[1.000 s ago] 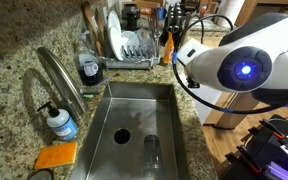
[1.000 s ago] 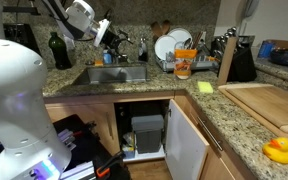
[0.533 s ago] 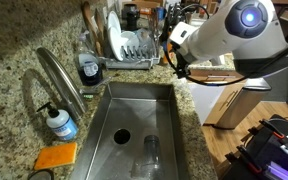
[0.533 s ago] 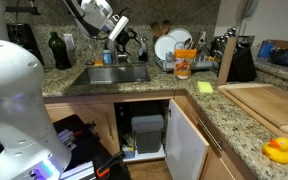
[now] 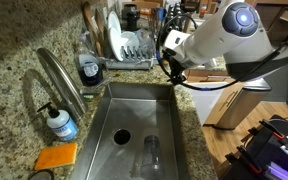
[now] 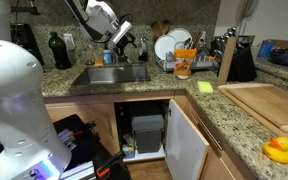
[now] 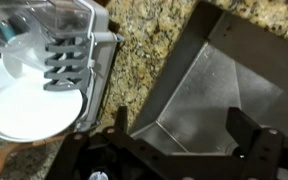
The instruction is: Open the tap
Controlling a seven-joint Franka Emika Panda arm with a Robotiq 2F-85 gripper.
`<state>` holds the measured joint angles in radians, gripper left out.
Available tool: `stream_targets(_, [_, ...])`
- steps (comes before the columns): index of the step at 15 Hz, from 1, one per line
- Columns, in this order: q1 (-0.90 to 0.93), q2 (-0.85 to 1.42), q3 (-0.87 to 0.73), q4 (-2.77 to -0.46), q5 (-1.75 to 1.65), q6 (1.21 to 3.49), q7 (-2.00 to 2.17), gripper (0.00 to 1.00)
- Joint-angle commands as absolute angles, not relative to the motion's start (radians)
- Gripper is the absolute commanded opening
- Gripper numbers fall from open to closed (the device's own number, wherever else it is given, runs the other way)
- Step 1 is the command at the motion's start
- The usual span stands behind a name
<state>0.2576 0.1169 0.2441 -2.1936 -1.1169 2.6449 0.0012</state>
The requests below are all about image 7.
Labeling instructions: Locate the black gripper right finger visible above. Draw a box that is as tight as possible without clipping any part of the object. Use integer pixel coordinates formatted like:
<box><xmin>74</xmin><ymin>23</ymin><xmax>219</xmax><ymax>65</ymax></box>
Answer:
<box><xmin>225</xmin><ymin>106</ymin><xmax>263</xmax><ymax>156</ymax></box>

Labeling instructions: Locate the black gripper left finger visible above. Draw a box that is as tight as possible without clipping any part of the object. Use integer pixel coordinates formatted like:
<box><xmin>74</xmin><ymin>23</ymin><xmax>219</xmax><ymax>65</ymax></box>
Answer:
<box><xmin>114</xmin><ymin>105</ymin><xmax>129</xmax><ymax>133</ymax></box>

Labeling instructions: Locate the stainless steel sink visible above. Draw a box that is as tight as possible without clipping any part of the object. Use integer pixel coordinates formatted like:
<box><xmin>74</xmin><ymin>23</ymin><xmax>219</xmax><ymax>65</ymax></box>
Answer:
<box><xmin>130</xmin><ymin>1</ymin><xmax>288</xmax><ymax>158</ymax></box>

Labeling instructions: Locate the grey dish rack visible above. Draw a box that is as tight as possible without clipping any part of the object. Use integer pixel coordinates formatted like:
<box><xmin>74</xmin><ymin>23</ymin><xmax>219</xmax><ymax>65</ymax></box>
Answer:
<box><xmin>0</xmin><ymin>0</ymin><xmax>125</xmax><ymax>133</ymax></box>

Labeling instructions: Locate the clear plastic container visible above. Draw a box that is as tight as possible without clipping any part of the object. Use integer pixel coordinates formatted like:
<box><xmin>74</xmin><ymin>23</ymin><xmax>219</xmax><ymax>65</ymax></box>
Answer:
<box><xmin>0</xmin><ymin>0</ymin><xmax>93</xmax><ymax>79</ymax></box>

